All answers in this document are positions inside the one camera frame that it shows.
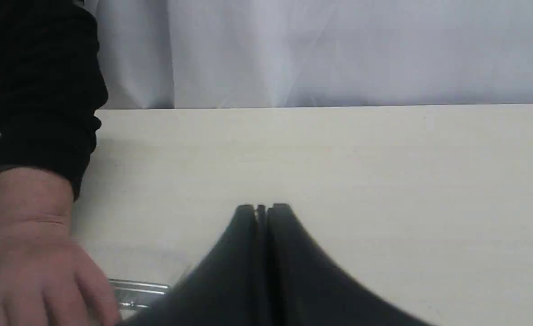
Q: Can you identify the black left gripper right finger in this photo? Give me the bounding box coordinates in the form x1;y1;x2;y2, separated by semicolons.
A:
266;203;437;326

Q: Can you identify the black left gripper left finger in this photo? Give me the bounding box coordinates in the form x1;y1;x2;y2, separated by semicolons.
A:
119;204;259;326

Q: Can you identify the person's bare hand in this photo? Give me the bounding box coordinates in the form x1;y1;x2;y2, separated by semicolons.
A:
0;222;123;326

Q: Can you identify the black sleeved forearm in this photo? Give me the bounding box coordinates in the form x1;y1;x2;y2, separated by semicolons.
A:
0;0;109;236

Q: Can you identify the white backdrop curtain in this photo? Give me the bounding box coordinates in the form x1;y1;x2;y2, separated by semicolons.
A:
84;0;533;109

